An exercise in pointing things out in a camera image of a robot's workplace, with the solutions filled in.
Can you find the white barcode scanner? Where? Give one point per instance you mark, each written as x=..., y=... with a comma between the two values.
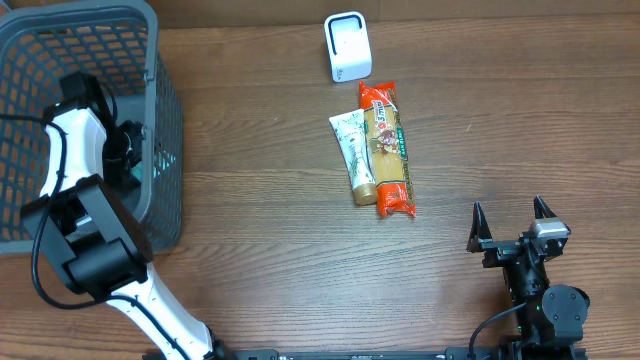
x=348, y=45

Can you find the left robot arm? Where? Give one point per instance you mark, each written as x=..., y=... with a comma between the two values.
x=91, y=240

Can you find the white cosmetic tube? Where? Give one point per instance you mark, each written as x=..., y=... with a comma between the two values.
x=349, y=129

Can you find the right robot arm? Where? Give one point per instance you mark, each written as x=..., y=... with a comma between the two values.
x=549, y=317

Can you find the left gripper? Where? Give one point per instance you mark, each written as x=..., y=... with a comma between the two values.
x=129, y=145

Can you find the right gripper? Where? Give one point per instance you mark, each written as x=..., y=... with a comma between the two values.
x=481, y=239

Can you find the grey plastic shopping basket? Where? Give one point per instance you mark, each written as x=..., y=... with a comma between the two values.
x=117, y=42

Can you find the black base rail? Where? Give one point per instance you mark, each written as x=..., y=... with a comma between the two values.
x=451, y=353

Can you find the orange spaghetti packet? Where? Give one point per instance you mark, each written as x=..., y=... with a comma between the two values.
x=387, y=146

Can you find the teal snack packet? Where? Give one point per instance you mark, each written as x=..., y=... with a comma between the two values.
x=137, y=172

